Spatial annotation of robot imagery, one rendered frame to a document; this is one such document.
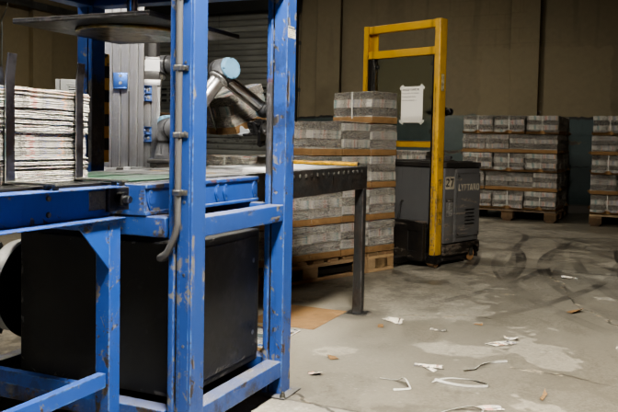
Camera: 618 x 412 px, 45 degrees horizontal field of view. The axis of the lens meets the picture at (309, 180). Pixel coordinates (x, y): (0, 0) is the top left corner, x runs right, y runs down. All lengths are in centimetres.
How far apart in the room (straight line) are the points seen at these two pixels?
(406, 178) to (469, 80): 548
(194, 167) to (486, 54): 936
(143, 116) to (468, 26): 782
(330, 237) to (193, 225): 294
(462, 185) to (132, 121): 281
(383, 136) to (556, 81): 598
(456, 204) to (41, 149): 421
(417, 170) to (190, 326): 392
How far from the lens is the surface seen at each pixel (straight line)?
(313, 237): 495
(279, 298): 275
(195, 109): 217
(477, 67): 1132
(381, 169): 542
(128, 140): 421
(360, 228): 406
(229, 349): 263
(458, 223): 598
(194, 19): 219
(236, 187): 270
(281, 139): 269
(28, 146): 216
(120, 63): 425
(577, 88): 1110
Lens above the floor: 93
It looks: 3 degrees down
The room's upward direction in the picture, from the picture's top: 1 degrees clockwise
